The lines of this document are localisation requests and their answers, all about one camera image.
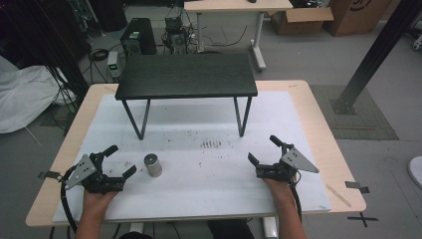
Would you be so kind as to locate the black computer tower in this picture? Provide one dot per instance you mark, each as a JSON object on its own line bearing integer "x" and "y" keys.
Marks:
{"x": 139, "y": 36}

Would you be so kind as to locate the dark curtain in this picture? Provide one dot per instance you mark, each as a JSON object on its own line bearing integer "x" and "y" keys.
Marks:
{"x": 36, "y": 33}

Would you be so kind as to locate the black metal post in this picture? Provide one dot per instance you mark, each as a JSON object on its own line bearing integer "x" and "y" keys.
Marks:
{"x": 375, "y": 56}

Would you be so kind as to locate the open electronics case with fan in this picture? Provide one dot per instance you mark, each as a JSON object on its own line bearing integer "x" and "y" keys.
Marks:
{"x": 175, "y": 36}

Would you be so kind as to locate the small black table riser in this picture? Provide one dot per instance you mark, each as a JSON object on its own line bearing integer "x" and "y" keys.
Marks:
{"x": 185, "y": 74}

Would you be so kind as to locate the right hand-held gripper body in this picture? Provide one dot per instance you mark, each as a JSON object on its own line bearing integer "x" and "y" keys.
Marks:
{"x": 293, "y": 161}

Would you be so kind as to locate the person's right hand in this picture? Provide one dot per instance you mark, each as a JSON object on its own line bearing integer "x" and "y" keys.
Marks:
{"x": 282, "y": 192}

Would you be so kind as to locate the large cardboard box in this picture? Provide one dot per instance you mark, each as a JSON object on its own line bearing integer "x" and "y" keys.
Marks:
{"x": 358, "y": 16}

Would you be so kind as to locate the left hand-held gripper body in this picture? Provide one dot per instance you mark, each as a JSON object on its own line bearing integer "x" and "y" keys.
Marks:
{"x": 87, "y": 172}

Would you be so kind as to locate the grey floor mat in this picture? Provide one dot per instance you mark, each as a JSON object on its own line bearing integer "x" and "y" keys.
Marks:
{"x": 358, "y": 122}

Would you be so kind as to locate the person's left hand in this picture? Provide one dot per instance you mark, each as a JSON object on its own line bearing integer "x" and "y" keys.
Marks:
{"x": 96, "y": 204}

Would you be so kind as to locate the white round object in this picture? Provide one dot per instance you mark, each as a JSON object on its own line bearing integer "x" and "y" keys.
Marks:
{"x": 416, "y": 171}

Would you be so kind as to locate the white table leg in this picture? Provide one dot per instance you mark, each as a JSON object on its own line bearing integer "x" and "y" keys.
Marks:
{"x": 270, "y": 228}
{"x": 136, "y": 227}

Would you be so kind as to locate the white table mat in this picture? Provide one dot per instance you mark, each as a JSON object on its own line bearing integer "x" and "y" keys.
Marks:
{"x": 199, "y": 186}

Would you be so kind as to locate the white cloth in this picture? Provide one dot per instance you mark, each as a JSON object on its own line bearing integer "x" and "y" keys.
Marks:
{"x": 26, "y": 96}

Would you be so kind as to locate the small open cardboard box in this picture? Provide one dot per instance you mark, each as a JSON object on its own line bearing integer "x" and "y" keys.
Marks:
{"x": 300, "y": 21}

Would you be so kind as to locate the black tape piece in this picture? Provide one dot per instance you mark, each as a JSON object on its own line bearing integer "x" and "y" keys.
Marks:
{"x": 356, "y": 186}
{"x": 49, "y": 174}

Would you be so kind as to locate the white desk with wooden top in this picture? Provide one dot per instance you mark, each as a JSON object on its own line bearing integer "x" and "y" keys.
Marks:
{"x": 232, "y": 5}

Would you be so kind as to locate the silver metal cylinder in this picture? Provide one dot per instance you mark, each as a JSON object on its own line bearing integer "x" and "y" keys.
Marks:
{"x": 153, "y": 166}

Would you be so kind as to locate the power supply with green display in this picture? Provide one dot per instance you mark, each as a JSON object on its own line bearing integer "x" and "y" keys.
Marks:
{"x": 113, "y": 64}

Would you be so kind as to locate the flat wooden stick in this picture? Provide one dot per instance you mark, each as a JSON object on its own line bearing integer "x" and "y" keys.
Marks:
{"x": 338, "y": 195}

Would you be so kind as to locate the person's dark clothing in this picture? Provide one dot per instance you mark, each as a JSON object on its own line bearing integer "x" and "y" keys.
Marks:
{"x": 230, "y": 229}

